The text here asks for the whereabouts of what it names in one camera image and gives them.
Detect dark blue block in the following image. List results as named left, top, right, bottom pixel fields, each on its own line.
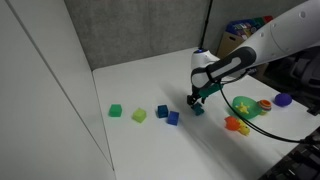
left=157, top=104, right=169, bottom=119

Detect dark office chair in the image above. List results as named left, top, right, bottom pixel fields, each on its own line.
left=288, top=46, right=320, bottom=98

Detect cardboard box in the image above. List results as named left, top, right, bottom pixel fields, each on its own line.
left=215, top=29, right=258, bottom=60

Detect green toy plate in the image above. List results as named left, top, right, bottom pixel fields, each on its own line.
left=231, top=95, right=263, bottom=120

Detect teal cube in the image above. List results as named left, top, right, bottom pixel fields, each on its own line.
left=192, top=102, right=205, bottom=117

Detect yellow bear toy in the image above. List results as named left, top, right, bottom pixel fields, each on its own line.
left=237, top=123, right=251, bottom=137

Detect orange animal toy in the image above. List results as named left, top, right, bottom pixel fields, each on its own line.
left=223, top=115, right=242, bottom=132

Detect rainbow stacking cups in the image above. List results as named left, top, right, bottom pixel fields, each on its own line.
left=256, top=99, right=273, bottom=116

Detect lime green block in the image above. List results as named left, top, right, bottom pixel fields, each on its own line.
left=131, top=107, right=148, bottom=124

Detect yellow spiky toy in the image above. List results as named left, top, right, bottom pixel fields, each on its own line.
left=235, top=102, right=251, bottom=115

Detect colourful printed toy package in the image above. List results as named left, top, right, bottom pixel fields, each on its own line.
left=225, top=15, right=275, bottom=38

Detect black vertical pole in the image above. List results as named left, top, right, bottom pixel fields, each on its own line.
left=199, top=0, right=214, bottom=51

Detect purple ball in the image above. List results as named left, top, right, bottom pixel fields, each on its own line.
left=273, top=92, right=293, bottom=108

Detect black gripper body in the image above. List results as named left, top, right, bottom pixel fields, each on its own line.
left=189, top=87, right=205, bottom=102

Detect black cable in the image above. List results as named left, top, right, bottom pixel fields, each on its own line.
left=218, top=68, right=316, bottom=145

